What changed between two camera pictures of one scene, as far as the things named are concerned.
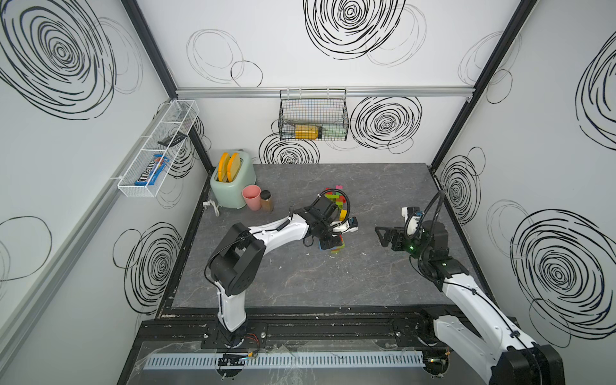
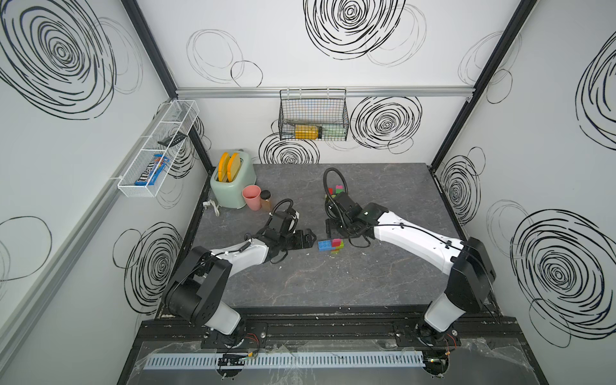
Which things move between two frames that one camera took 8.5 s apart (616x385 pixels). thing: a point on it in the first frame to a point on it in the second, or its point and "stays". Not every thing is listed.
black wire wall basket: x=317 y=115 stays
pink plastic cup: x=252 y=194 stays
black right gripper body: x=412 y=245 to x=338 y=228
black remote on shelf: x=171 y=140 stays
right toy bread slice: x=233 y=167 stays
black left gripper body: x=324 y=235 to x=282 y=241
